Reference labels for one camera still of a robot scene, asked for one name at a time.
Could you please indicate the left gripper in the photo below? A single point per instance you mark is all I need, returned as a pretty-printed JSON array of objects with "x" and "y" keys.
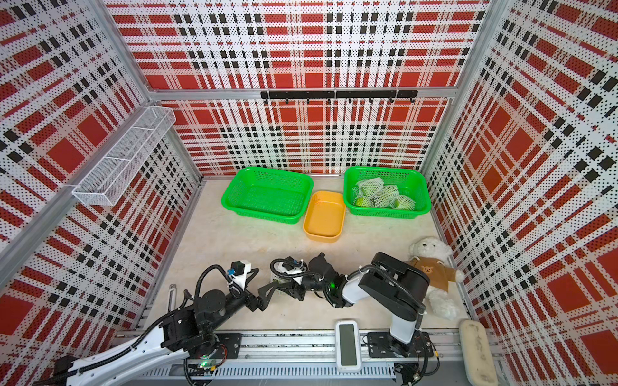
[{"x": 262, "y": 301}]

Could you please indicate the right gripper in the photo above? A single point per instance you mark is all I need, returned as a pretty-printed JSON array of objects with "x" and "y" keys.
[{"x": 293, "y": 287}]

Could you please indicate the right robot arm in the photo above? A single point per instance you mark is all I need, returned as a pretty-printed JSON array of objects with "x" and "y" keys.
[{"x": 396, "y": 285}]

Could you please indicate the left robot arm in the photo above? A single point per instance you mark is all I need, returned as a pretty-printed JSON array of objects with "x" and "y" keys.
[{"x": 185, "y": 333}]

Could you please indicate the green basket with apples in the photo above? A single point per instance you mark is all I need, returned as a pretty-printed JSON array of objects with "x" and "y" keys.
[{"x": 268, "y": 194}]

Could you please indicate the yellow tray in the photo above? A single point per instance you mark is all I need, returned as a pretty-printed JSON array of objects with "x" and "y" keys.
[{"x": 324, "y": 220}]

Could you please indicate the white timer device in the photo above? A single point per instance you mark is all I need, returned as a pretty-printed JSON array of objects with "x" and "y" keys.
[{"x": 348, "y": 353}]

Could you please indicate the empty green basket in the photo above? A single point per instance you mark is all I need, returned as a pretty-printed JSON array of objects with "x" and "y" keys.
[{"x": 409, "y": 182}]

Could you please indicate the plush toy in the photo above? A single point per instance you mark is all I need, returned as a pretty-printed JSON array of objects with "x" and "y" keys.
[{"x": 430, "y": 255}]

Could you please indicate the clear wall shelf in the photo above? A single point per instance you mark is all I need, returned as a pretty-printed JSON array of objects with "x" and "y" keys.
[{"x": 108, "y": 180}]

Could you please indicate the black hook rail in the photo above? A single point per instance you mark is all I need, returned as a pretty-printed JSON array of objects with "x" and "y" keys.
[{"x": 338, "y": 94}]

